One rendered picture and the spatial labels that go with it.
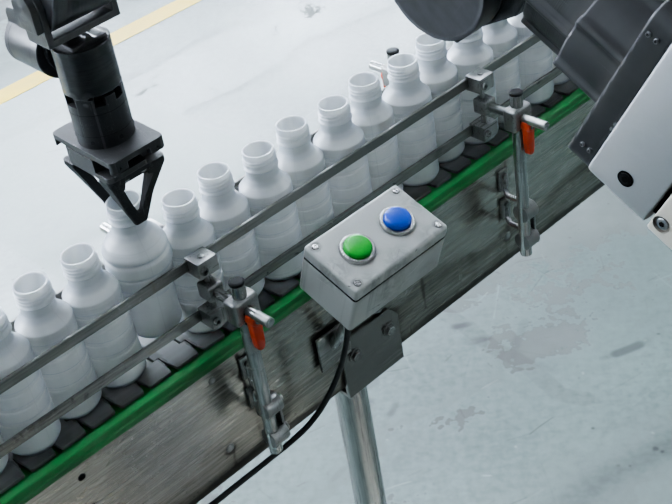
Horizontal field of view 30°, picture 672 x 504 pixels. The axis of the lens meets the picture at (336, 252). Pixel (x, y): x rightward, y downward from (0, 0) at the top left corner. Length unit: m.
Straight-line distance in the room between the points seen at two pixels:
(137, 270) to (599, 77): 0.73
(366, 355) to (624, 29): 0.96
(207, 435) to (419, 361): 1.44
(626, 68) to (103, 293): 0.76
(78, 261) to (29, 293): 0.08
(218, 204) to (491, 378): 1.49
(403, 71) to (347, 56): 2.58
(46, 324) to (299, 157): 0.35
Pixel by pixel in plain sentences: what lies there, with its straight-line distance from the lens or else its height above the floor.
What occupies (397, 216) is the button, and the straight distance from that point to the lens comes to 1.32.
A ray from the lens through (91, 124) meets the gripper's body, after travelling 1.21.
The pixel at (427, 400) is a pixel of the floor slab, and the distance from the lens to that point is 2.73.
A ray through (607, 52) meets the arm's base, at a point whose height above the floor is 1.56.
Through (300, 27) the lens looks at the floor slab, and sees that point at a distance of 4.32.
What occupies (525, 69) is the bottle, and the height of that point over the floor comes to 1.06.
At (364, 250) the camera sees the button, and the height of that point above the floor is 1.12.
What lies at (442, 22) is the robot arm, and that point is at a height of 1.56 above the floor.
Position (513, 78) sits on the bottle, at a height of 1.06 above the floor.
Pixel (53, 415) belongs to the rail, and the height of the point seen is 1.04.
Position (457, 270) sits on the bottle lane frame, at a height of 0.87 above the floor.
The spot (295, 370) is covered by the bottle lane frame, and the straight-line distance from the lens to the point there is 1.49.
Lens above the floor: 1.87
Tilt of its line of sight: 36 degrees down
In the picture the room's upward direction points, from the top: 10 degrees counter-clockwise
